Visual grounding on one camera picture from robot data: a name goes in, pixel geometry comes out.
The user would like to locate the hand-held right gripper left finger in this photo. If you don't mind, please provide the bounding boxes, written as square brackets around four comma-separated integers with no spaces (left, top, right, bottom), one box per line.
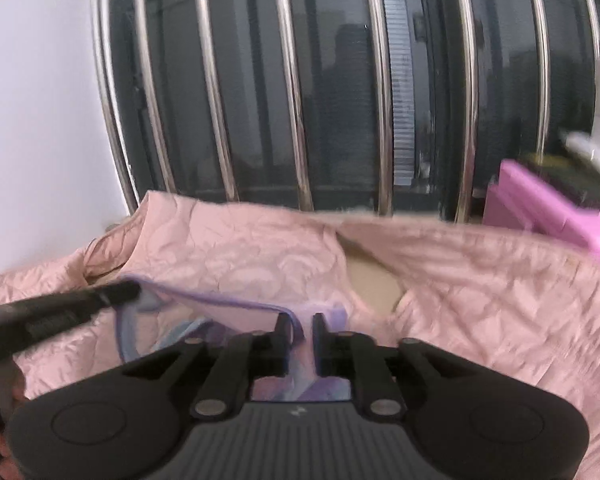
[122,312,291,420]

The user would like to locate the pink quilted jacket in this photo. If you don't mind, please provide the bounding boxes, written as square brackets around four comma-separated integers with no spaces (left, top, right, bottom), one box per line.
[0,190,600,480]

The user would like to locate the bright pink box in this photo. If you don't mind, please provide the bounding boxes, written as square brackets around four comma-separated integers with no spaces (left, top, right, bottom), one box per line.
[484,159,600,273]

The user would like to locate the lilac mesh garment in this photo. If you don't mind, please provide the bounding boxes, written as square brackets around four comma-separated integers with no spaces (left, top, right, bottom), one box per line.
[114,275,355,403]

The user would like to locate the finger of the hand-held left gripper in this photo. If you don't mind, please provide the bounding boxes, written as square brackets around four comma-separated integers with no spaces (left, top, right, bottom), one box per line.
[86,281,142,312]

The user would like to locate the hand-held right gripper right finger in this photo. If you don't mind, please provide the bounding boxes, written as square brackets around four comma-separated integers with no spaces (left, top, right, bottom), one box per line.
[312,312,481,420]

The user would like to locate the window with metal bars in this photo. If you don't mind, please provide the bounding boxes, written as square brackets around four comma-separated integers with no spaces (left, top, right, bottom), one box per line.
[92,0,600,225]

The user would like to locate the dark books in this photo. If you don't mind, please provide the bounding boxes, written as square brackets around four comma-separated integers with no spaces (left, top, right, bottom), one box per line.
[527,156,600,203]

